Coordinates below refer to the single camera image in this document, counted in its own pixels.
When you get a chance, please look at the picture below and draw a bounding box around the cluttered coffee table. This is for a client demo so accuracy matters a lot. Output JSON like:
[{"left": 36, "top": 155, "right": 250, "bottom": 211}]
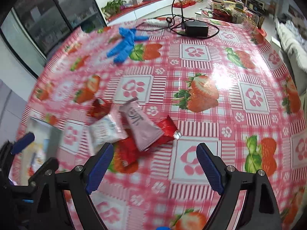
[{"left": 200, "top": 0, "right": 265, "bottom": 28}]

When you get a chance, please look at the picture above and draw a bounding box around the glass door display cabinet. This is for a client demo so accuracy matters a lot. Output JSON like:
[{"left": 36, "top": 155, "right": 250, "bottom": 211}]
[{"left": 1, "top": 0, "right": 106, "bottom": 77}]

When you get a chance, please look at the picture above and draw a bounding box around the white power strip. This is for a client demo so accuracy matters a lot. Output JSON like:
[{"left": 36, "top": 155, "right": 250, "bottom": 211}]
[{"left": 145, "top": 18, "right": 169, "bottom": 27}]

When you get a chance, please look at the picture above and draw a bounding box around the green potted plant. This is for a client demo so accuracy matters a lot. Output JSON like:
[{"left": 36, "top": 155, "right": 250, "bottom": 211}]
[{"left": 101, "top": 0, "right": 126, "bottom": 19}]

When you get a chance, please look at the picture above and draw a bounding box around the long red snack packet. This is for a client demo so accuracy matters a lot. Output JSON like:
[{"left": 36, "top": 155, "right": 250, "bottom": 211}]
[{"left": 149, "top": 116, "right": 182, "bottom": 148}]

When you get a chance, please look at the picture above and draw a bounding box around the grey white storage box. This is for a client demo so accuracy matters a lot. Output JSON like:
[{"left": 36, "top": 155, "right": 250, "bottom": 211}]
[{"left": 9, "top": 114, "right": 62, "bottom": 185}]

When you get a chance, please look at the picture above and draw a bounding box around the pink triangular snack packet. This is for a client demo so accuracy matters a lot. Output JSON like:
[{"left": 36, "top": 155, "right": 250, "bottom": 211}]
[{"left": 119, "top": 97, "right": 164, "bottom": 152}]

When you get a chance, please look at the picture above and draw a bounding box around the black power adapter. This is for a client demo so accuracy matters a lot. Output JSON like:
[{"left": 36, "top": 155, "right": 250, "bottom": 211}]
[{"left": 185, "top": 21, "right": 209, "bottom": 37}]

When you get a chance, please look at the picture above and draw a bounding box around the blue rubber gloves pile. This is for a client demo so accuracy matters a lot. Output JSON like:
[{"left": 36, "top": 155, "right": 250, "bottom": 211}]
[{"left": 106, "top": 28, "right": 149, "bottom": 64}]

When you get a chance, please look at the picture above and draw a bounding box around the sofa with blankets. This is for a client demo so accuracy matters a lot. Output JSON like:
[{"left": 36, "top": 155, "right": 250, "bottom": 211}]
[{"left": 274, "top": 18, "right": 307, "bottom": 77}]

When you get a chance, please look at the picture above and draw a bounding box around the pink strawberry plaid tablecloth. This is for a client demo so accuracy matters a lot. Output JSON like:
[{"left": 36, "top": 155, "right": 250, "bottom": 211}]
[{"left": 19, "top": 20, "right": 306, "bottom": 229}]

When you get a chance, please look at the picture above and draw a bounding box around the white pink cranberry packet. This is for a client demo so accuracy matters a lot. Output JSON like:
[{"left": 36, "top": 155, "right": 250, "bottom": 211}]
[{"left": 89, "top": 114, "right": 128, "bottom": 148}]

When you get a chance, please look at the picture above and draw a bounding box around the dark red small snack packet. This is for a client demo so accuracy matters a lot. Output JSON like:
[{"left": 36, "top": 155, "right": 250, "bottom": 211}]
[{"left": 87, "top": 98, "right": 112, "bottom": 119}]

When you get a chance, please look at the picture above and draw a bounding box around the white red tv bench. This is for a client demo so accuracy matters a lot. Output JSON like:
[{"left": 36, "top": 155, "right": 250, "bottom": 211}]
[{"left": 106, "top": 0, "right": 182, "bottom": 26}]

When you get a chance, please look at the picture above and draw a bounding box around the black power cable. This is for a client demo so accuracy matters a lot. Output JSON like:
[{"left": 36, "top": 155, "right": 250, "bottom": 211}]
[{"left": 135, "top": 0, "right": 220, "bottom": 40}]

